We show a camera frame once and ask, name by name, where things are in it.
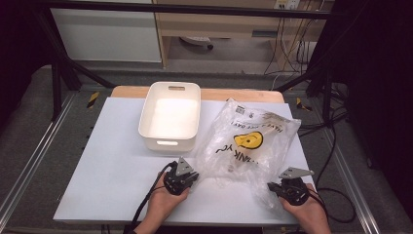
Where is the aluminium rail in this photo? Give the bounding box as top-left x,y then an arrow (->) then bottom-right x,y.
0,92 -> 78,229
324,130 -> 382,234

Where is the white plastic storage bin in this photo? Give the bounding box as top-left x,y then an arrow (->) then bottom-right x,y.
137,81 -> 202,153

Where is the white cabinet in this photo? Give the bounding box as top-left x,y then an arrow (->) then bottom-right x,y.
50,7 -> 163,63

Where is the black metal frame bar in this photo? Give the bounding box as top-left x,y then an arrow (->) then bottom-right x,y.
32,0 -> 342,20

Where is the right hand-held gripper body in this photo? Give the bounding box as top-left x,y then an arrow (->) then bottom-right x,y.
279,167 -> 316,207

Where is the black metal stand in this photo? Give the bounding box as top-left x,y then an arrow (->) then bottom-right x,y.
34,9 -> 117,122
276,62 -> 349,129

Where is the clear plastic smiley bag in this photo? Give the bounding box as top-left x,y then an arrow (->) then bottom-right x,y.
194,97 -> 302,210

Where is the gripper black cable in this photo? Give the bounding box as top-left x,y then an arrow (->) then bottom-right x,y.
131,161 -> 177,229
307,189 -> 329,223

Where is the white table board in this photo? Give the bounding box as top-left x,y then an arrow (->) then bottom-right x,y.
53,97 -> 316,227

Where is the wall power outlet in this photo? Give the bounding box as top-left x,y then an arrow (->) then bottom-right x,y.
274,0 -> 302,11

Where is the person's right hand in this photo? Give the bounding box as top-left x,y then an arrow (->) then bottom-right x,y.
279,183 -> 330,230

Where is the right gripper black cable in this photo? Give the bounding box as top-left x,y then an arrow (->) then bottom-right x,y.
307,189 -> 329,223

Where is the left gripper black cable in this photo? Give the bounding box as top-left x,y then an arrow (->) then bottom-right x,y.
131,161 -> 177,229

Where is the bundle of hanging cables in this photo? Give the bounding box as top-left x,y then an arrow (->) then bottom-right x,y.
263,16 -> 321,76

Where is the chair base with caster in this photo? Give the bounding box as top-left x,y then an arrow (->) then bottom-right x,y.
179,35 -> 215,51

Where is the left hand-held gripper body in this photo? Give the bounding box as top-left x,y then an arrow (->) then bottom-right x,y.
163,156 -> 194,197

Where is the black floor cable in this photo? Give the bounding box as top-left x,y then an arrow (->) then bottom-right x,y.
315,123 -> 357,224

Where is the person's left hand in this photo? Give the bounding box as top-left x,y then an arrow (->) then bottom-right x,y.
145,175 -> 191,224

